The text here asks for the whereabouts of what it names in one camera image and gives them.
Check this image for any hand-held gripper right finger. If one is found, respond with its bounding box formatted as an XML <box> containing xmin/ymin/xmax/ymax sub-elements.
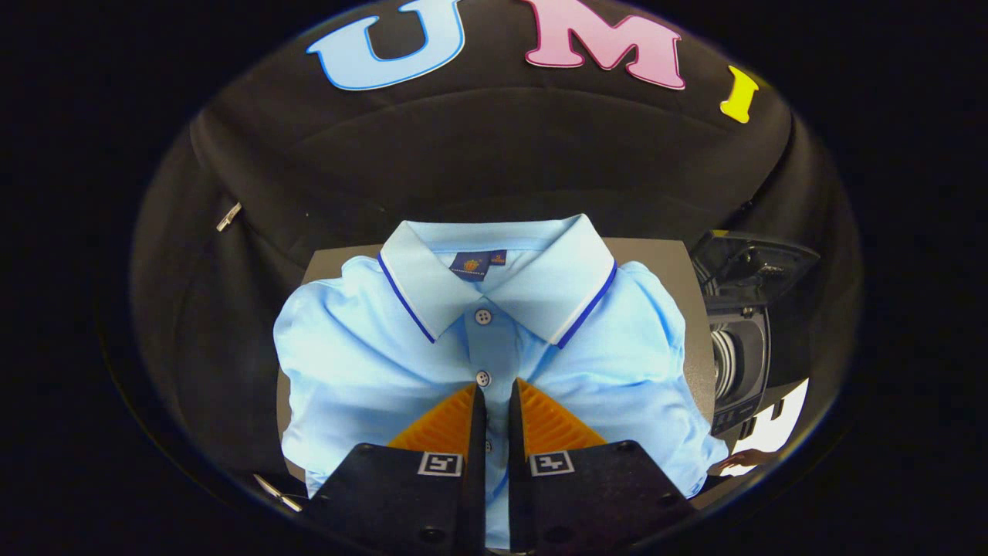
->
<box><xmin>507</xmin><ymin>378</ymin><xmax>696</xmax><ymax>554</ymax></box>

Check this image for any light blue polo shirt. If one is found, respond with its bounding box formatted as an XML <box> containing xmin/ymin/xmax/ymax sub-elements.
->
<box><xmin>273</xmin><ymin>214</ymin><xmax>730</xmax><ymax>549</ymax></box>

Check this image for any dark transparent washing machine lid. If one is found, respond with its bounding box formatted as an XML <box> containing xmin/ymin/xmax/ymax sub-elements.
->
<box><xmin>689</xmin><ymin>229</ymin><xmax>821</xmax><ymax>308</ymax></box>

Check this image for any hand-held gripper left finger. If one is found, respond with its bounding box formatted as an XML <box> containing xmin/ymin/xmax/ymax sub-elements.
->
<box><xmin>309</xmin><ymin>384</ymin><xmax>489</xmax><ymax>554</ymax></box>

